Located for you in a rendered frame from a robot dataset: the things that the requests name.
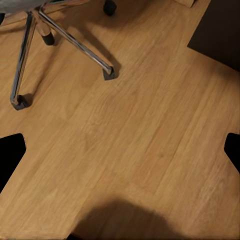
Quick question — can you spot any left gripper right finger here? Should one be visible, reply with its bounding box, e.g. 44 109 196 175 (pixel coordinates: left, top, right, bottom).
224 133 240 173

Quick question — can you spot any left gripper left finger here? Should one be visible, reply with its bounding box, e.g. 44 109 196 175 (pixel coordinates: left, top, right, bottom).
0 133 26 193

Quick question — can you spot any swivel chair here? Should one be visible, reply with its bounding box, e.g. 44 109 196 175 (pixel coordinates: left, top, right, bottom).
0 0 117 111

